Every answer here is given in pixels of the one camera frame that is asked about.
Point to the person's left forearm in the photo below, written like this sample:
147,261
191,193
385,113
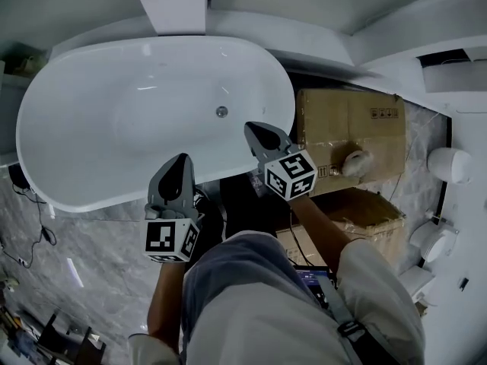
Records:
164,302

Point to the small white box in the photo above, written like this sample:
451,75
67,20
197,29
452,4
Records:
416,283

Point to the person's right forearm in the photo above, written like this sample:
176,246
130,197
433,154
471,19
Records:
316,226

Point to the white square pillar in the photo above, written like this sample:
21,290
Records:
171,2

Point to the black wooden stool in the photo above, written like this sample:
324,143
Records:
72,337

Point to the chrome round drain stopper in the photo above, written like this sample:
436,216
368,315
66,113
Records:
221,111

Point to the white ceramic toilet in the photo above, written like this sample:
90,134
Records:
433,245
449,164

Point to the large taped cardboard box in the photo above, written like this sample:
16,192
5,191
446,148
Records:
342,124

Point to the white oval bathtub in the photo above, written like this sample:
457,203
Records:
95,127

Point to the black tablet with lit screen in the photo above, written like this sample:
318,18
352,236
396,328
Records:
314,280

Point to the person's white-clothed body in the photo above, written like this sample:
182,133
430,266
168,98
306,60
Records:
258,310

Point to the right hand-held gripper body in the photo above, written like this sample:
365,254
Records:
291,173

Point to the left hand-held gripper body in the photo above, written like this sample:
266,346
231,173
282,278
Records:
164,238

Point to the open cardboard box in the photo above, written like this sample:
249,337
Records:
365,219

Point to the white round fitting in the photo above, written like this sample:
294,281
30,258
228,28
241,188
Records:
357,162

